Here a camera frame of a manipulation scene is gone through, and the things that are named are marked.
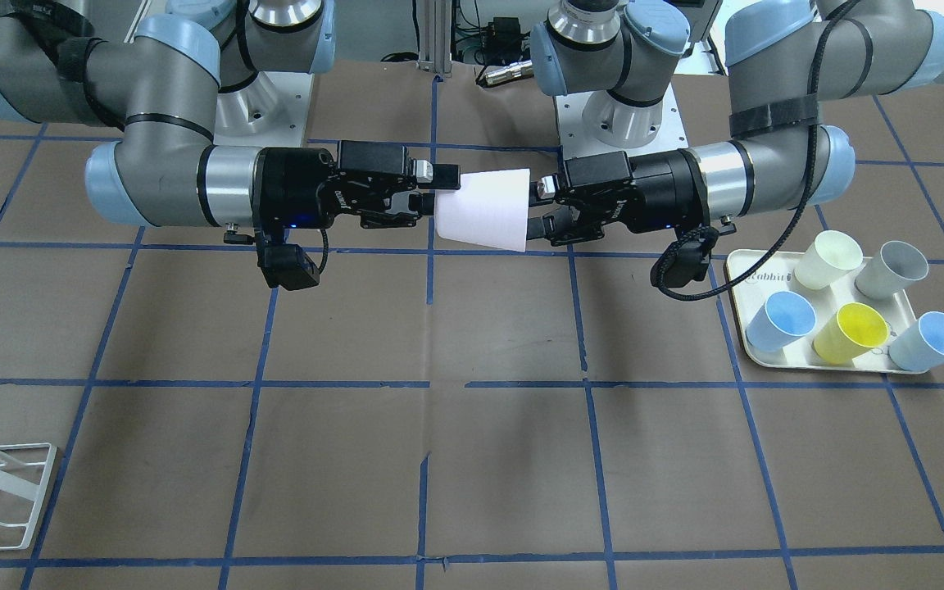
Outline pink plastic cup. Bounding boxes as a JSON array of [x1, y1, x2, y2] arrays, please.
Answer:
[[434, 168, 531, 252]]

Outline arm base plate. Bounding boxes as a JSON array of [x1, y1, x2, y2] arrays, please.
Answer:
[[215, 72, 315, 148], [555, 86, 688, 161]]

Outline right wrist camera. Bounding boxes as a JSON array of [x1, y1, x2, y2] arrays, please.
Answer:
[[257, 235, 320, 291]]

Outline aluminium frame post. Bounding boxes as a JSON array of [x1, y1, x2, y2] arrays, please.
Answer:
[[415, 0, 456, 79]]

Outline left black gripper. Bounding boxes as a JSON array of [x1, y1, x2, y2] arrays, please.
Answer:
[[527, 149, 706, 246]]

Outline light blue cup far end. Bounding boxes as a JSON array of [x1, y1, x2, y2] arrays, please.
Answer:
[[888, 312, 944, 372]]

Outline cream rabbit tray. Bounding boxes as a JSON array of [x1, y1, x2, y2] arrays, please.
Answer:
[[730, 252, 917, 374]]

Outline grey plastic cup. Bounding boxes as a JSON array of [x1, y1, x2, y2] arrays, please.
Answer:
[[855, 240, 929, 300]]

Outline cream white plastic cup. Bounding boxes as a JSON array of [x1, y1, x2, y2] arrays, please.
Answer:
[[794, 230, 863, 290]]

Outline yellow plastic cup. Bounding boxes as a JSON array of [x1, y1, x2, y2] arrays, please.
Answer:
[[812, 302, 889, 365]]

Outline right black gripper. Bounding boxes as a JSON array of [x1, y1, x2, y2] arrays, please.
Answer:
[[255, 141, 461, 233]]

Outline light blue cup near centre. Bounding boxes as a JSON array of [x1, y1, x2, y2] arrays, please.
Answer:
[[746, 291, 817, 352]]

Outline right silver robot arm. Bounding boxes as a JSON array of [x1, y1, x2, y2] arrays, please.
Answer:
[[0, 1, 460, 243]]

